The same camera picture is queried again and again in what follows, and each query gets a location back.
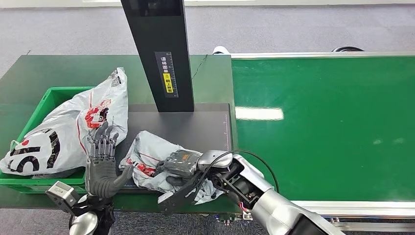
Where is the yellow black scanner column label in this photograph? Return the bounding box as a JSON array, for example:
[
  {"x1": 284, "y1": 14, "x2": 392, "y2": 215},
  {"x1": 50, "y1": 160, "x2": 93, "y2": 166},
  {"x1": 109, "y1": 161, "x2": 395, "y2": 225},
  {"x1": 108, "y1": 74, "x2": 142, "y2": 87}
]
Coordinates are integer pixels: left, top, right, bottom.
[{"x1": 154, "y1": 51, "x2": 179, "y2": 98}]

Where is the large white black-print mailer bag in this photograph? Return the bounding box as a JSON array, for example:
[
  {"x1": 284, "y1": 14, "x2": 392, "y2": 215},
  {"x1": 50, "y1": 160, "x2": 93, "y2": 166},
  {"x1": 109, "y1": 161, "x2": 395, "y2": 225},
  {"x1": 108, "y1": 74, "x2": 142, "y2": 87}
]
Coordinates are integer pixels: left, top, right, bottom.
[{"x1": 0, "y1": 67, "x2": 129, "y2": 178}]

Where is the black round object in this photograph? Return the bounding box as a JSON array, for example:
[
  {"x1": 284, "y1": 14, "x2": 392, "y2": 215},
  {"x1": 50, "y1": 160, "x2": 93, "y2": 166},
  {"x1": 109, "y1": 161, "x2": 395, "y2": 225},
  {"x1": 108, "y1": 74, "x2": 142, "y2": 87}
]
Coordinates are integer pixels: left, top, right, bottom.
[{"x1": 331, "y1": 46, "x2": 365, "y2": 52}]

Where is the green plastic crate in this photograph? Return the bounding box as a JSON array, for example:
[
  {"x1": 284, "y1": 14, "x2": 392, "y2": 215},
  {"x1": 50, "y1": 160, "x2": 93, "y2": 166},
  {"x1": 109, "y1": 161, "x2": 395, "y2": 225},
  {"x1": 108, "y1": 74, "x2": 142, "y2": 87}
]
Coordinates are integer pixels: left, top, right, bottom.
[{"x1": 0, "y1": 86, "x2": 95, "y2": 194}]

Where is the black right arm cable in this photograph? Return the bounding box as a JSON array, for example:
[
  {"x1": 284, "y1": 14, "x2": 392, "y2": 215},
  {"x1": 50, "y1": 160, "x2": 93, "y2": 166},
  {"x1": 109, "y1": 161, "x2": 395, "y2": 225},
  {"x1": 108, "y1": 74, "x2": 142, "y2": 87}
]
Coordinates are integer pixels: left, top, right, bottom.
[{"x1": 194, "y1": 149, "x2": 280, "y2": 195}]

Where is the black inbound scanner machine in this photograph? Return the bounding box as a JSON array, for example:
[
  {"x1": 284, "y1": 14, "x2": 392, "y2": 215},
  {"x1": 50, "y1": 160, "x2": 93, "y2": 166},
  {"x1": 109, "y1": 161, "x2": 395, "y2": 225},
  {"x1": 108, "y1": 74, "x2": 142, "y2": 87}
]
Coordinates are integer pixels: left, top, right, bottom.
[{"x1": 113, "y1": 0, "x2": 233, "y2": 194}]

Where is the small white red-print mailer bag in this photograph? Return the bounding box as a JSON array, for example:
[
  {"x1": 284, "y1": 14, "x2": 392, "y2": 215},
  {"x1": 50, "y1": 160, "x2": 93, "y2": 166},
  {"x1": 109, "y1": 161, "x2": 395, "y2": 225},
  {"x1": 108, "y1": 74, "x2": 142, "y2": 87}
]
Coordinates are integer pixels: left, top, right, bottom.
[{"x1": 118, "y1": 130, "x2": 224, "y2": 206}]

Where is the thin black scanner cable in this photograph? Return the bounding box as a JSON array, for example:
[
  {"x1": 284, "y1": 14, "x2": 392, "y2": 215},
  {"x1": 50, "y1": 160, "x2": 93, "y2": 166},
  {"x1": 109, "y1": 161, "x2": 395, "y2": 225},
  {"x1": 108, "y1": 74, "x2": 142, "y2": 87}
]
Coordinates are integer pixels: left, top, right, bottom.
[{"x1": 192, "y1": 54, "x2": 208, "y2": 79}]

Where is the aluminium conveyor frame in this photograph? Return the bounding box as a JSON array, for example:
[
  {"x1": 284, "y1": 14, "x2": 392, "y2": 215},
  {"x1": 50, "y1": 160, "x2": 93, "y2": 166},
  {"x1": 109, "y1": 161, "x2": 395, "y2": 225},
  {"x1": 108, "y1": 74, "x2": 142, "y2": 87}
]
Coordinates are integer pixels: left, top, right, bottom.
[{"x1": 230, "y1": 51, "x2": 415, "y2": 233}]

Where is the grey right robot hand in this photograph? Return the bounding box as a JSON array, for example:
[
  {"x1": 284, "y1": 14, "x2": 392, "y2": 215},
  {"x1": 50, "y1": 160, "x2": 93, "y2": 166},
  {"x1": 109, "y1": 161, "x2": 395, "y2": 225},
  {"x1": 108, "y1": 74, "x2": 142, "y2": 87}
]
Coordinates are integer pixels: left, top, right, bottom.
[{"x1": 154, "y1": 149, "x2": 203, "y2": 188}]

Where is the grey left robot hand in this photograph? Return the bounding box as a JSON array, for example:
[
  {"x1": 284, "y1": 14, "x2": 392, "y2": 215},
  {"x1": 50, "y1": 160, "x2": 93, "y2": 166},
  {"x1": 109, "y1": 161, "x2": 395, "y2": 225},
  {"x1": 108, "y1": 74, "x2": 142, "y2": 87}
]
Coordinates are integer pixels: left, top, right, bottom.
[{"x1": 85, "y1": 121, "x2": 134, "y2": 199}]

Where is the green conveyor belt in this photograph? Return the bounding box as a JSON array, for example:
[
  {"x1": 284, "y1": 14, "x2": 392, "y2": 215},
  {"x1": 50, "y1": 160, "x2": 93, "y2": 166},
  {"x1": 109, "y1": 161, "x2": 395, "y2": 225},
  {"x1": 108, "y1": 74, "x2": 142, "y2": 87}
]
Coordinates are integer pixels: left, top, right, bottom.
[{"x1": 231, "y1": 56, "x2": 415, "y2": 202}]

